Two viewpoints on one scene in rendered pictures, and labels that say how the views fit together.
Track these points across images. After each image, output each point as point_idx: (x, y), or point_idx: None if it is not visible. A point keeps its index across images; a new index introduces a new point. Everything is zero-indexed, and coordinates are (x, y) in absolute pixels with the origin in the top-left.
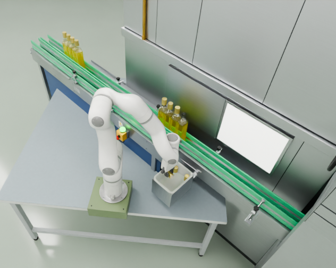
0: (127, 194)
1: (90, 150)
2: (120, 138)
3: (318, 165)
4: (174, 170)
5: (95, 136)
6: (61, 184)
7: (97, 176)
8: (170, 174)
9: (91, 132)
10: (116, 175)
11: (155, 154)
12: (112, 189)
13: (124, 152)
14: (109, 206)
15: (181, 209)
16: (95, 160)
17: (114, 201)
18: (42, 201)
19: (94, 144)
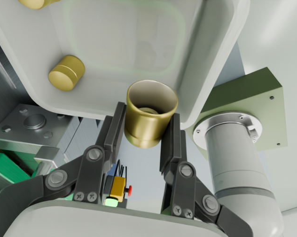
0: (220, 110)
1: (158, 166)
2: (124, 184)
3: None
4: (79, 71)
5: (135, 169)
6: None
7: (191, 146)
8: (149, 125)
9: (135, 174)
10: (273, 224)
11: (92, 143)
12: (260, 161)
13: (127, 141)
14: (269, 122)
15: None
16: None
17: (255, 123)
18: (264, 167)
19: (146, 167)
